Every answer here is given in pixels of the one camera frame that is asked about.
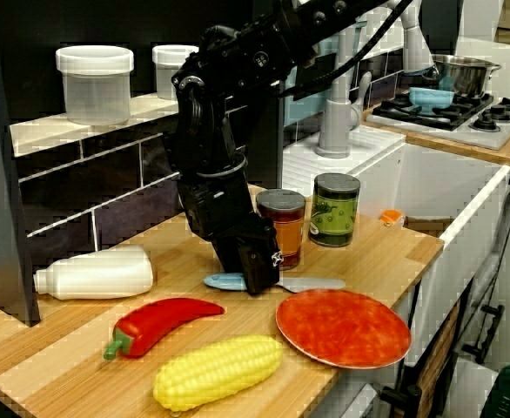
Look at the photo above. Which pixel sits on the brown beans toy can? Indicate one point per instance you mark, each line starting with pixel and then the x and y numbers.
pixel 287 235

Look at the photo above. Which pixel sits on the clear container white lid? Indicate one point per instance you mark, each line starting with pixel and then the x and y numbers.
pixel 168 74
pixel 94 87

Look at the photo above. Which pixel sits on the red toy chili pepper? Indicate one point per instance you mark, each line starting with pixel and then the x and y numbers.
pixel 159 324

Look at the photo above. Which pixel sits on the grey toy stove top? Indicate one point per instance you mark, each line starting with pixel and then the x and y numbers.
pixel 464 132

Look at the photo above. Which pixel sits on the teal plastic box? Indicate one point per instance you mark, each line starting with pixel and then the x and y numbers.
pixel 300 113

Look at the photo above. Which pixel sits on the orange plastic bowl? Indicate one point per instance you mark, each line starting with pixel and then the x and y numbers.
pixel 392 216

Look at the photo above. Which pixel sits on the teal toy bowl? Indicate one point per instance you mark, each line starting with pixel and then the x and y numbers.
pixel 431 100

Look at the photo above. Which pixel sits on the white plastic bottle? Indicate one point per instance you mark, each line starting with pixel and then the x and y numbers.
pixel 98 274

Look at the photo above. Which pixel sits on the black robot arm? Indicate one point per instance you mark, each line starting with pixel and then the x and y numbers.
pixel 255 52

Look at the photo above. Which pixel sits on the beige wall ledge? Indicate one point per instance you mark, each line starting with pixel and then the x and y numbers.
pixel 42 135

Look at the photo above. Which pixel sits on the silver metal pot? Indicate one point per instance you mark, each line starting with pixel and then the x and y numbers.
pixel 468 76

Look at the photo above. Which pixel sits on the grey toy faucet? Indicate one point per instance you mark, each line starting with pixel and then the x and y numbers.
pixel 335 126

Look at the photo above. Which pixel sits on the green toy can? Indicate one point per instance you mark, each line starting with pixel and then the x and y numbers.
pixel 333 213

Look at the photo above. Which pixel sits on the red orange plate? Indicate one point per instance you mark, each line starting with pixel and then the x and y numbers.
pixel 342 328

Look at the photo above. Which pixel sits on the white toy sink unit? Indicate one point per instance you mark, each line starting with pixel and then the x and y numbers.
pixel 420 183

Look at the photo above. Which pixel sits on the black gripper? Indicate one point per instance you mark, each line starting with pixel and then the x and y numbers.
pixel 220 209

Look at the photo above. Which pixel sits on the yellow toy corn cob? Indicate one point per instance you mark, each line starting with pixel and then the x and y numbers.
pixel 216 372

